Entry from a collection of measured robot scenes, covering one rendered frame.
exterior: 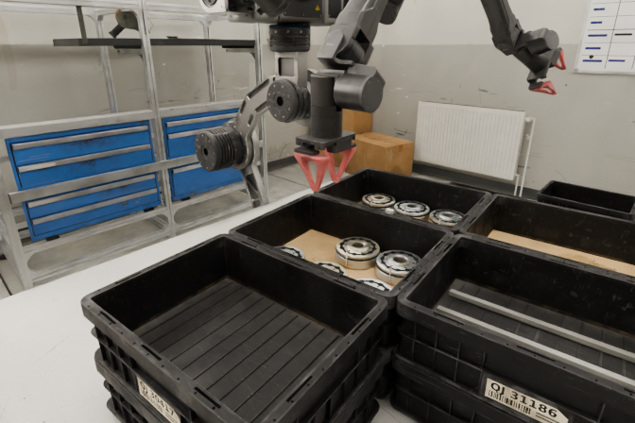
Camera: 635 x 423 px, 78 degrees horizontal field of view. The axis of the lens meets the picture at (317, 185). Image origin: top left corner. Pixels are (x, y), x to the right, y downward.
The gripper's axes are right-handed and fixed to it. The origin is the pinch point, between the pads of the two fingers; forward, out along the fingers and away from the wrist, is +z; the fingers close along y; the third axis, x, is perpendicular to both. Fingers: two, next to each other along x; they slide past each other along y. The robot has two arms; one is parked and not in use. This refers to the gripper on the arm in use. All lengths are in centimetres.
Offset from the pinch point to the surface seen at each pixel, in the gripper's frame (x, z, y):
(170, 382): -5.4, 14.0, -38.0
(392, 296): -18.8, 13.1, -6.8
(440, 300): -20.9, 23.4, 10.9
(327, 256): 7.1, 23.6, 10.6
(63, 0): 189, -42, 34
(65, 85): 273, 7, 57
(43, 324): 53, 37, -37
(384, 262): -7.3, 20.5, 12.0
